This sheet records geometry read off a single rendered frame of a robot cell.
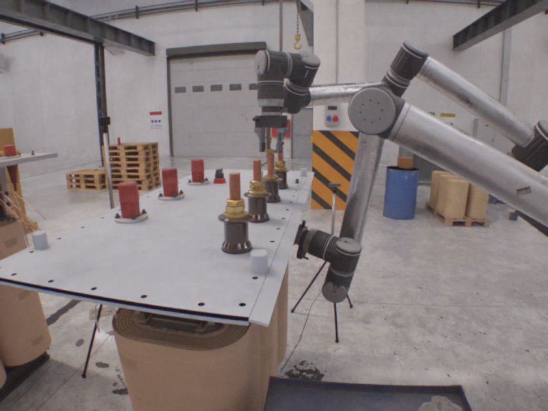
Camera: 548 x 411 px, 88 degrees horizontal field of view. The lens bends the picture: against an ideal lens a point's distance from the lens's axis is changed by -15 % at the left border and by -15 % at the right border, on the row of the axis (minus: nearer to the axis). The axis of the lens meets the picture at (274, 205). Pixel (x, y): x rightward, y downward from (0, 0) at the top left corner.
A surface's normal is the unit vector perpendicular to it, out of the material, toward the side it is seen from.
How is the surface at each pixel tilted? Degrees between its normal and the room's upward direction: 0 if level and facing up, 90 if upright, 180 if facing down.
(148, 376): 90
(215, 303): 0
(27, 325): 90
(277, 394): 0
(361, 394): 0
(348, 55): 90
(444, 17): 90
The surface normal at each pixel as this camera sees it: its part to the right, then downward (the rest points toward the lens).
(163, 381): -0.16, 0.26
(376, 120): -0.36, 0.33
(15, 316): 0.76, 0.17
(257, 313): 0.19, -0.94
